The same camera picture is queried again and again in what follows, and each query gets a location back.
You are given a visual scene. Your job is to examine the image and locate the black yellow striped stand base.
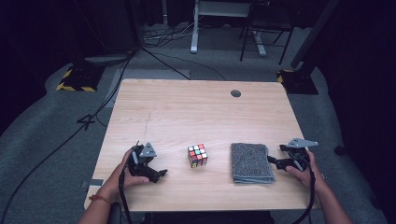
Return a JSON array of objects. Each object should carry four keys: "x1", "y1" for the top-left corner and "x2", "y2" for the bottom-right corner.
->
[
  {"x1": 276, "y1": 68, "x2": 319, "y2": 95},
  {"x1": 55, "y1": 63, "x2": 106, "y2": 93}
]

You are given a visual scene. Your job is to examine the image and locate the person's left hand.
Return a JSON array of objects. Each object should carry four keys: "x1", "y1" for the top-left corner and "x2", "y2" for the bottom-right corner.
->
[{"x1": 104, "y1": 148, "x2": 150, "y2": 200}]

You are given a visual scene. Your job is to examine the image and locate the person's dark trousers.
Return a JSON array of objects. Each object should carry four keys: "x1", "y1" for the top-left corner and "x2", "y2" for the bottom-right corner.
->
[{"x1": 106, "y1": 202, "x2": 276, "y2": 224}]

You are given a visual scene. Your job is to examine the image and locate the bundle of floor cables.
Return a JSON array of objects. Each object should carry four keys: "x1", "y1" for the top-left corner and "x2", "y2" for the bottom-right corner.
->
[{"x1": 141, "y1": 21, "x2": 196, "y2": 49}]

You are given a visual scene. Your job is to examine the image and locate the thin black floor cable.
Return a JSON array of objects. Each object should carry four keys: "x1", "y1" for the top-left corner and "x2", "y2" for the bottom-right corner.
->
[{"x1": 141, "y1": 46, "x2": 227, "y2": 82}]

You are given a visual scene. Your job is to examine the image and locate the long black floor cable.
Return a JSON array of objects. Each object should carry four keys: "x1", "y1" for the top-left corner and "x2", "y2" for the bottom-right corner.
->
[{"x1": 0, "y1": 49, "x2": 138, "y2": 224}]

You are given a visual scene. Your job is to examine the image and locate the black metal chair frame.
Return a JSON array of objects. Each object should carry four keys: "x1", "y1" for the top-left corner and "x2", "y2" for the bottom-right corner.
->
[{"x1": 238, "y1": 2, "x2": 295, "y2": 66}]

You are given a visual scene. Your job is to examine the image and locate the red string bracelet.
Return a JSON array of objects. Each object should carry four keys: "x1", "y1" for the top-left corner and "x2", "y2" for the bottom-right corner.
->
[{"x1": 88, "y1": 193, "x2": 113, "y2": 205}]

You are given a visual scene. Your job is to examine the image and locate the white desk frame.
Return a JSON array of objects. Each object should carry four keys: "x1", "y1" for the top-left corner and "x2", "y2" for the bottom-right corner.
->
[{"x1": 190, "y1": 0, "x2": 268, "y2": 57}]

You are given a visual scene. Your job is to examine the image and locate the grey fluffy cloth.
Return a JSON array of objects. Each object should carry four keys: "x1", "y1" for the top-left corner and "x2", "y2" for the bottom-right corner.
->
[{"x1": 230, "y1": 142, "x2": 276, "y2": 185}]

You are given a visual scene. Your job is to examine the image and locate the person's right hand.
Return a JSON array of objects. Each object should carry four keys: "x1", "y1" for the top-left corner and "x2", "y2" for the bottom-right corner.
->
[{"x1": 285, "y1": 150, "x2": 325, "y2": 191}]

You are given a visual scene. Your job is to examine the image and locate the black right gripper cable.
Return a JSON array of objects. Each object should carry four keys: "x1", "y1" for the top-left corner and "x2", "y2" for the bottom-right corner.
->
[{"x1": 291, "y1": 148, "x2": 317, "y2": 224}]

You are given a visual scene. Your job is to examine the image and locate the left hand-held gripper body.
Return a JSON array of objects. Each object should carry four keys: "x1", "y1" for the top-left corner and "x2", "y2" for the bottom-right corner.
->
[{"x1": 126, "y1": 140, "x2": 159, "y2": 180}]

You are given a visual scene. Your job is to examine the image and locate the black slanted stand post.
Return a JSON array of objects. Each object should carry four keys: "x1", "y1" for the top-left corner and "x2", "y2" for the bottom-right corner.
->
[{"x1": 290, "y1": 0, "x2": 341, "y2": 70}]

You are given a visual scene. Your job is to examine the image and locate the small black round foot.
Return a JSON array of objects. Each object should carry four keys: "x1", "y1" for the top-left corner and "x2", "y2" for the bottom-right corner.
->
[{"x1": 333, "y1": 144, "x2": 347, "y2": 157}]

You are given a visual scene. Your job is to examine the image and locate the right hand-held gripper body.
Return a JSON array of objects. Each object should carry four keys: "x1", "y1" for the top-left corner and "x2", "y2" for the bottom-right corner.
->
[{"x1": 278, "y1": 137, "x2": 319, "y2": 172}]

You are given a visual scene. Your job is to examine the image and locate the multicoloured puzzle cube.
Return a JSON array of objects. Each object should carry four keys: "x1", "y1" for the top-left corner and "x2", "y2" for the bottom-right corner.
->
[{"x1": 187, "y1": 143, "x2": 209, "y2": 169}]

